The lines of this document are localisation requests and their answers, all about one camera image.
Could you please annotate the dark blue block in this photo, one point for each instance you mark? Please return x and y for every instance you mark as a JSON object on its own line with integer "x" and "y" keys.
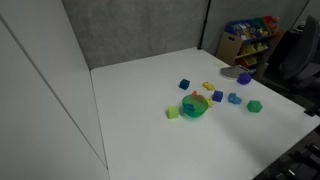
{"x": 184, "y": 83}

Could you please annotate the lime green block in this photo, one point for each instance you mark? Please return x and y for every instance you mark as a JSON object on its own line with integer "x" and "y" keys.
{"x": 173, "y": 112}

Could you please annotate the green translucent bowl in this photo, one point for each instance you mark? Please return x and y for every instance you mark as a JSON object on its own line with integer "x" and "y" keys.
{"x": 200, "y": 109}

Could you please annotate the blue toy piece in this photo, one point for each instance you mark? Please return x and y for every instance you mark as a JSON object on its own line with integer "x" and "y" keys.
{"x": 189, "y": 107}

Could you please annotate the orange toy piece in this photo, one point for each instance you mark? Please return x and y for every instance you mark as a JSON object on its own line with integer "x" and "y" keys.
{"x": 195, "y": 93}

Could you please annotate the yellow star toy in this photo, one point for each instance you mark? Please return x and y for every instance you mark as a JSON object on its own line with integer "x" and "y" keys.
{"x": 209, "y": 102}

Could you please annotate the light blue toy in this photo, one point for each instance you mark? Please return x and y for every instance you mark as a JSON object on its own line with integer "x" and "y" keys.
{"x": 234, "y": 98}

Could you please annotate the black pole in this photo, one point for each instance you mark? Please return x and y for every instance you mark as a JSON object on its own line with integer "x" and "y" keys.
{"x": 204, "y": 25}

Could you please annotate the wooden toy bin shelf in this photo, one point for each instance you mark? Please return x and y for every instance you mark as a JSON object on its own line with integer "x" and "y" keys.
{"x": 250, "y": 40}

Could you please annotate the black bracket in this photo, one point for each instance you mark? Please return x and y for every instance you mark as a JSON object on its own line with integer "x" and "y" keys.
{"x": 313, "y": 110}

